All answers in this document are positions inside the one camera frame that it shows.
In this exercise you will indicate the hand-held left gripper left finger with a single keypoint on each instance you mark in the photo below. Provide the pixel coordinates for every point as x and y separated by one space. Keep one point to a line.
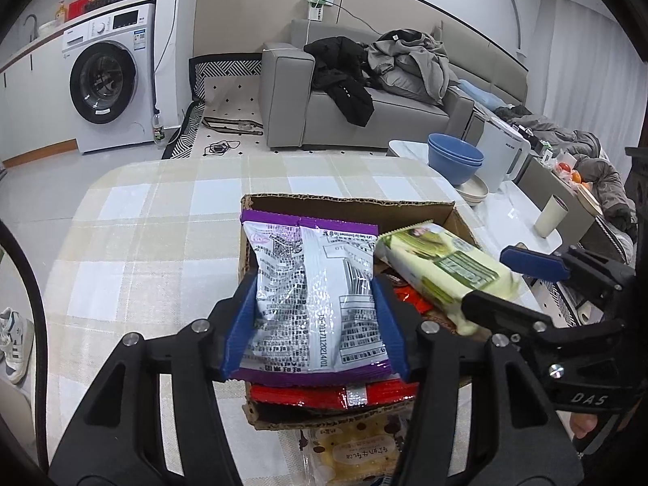
243 324

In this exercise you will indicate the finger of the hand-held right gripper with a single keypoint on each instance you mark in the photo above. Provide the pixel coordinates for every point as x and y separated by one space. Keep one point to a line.
501 311
531 262

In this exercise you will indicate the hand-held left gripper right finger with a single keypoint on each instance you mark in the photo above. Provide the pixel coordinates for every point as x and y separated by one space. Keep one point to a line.
390 324

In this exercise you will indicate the red sandwich cookie packet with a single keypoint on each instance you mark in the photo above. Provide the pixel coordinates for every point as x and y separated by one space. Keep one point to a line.
410 297

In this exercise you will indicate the purple white snack bag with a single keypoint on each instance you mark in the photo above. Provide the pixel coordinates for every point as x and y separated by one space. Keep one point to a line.
314 303

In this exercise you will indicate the green cookie packet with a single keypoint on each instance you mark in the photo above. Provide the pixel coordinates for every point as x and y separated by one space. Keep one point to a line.
440 263

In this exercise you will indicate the red snack packet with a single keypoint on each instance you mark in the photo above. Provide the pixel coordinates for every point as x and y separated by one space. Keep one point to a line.
303 395

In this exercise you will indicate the brown cardboard box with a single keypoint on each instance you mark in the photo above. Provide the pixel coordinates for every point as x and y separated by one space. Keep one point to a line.
354 207

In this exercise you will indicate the person's right hand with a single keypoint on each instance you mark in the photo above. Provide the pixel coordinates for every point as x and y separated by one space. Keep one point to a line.
582 422

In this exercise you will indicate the beige cup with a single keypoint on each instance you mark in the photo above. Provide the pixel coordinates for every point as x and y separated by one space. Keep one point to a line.
551 217

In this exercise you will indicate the white electric kettle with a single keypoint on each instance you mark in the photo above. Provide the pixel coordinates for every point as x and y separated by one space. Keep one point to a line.
503 157

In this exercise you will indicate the dark grey coat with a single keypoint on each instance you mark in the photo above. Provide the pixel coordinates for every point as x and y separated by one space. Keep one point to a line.
605 177

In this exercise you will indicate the blue bowl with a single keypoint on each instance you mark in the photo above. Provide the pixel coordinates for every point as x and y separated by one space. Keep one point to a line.
458 172
455 147

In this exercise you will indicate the plaid tablecloth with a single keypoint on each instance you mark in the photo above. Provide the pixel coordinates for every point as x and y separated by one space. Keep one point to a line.
152 243

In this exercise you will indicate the yellow white cake packet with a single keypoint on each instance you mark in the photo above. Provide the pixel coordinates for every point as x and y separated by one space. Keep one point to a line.
354 450

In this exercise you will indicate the light blue pillow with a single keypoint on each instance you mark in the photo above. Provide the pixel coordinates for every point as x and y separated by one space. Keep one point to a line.
478 93

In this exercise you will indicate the white curtain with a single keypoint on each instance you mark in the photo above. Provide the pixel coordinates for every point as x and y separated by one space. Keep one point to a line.
582 60

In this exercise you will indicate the clear plastic bottle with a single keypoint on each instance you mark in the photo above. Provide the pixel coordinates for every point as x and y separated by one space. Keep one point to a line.
158 129

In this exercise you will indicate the grey jacket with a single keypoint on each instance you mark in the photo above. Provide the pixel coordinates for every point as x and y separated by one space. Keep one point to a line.
415 71

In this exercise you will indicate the grey sofa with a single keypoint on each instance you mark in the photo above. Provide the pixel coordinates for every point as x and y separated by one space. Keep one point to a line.
283 101

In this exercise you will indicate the white sneaker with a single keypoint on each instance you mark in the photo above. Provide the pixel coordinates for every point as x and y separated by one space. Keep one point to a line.
15 344

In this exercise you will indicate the black jacket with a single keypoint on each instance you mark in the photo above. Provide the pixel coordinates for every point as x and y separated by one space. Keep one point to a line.
344 91

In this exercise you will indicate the black white patterned mat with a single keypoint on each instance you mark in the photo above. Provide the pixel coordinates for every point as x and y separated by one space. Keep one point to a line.
228 68

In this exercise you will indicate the white washing machine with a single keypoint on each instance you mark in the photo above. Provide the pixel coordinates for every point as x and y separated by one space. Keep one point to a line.
106 86

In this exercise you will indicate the white base cabinet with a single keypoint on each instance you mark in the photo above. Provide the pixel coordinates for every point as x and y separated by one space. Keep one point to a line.
40 101

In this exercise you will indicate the red box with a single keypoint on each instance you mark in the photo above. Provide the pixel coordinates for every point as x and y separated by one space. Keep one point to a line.
81 9

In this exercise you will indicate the yellow soap bottle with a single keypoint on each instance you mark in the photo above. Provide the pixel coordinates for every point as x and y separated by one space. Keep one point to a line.
61 12

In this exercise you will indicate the metal faucet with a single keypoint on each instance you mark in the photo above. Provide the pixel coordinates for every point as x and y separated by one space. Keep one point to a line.
34 25

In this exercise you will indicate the dark metal frame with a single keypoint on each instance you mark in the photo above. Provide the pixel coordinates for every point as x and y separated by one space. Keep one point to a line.
238 126

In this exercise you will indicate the wall outlet with charger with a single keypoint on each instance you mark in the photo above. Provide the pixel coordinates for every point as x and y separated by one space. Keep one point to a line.
319 5

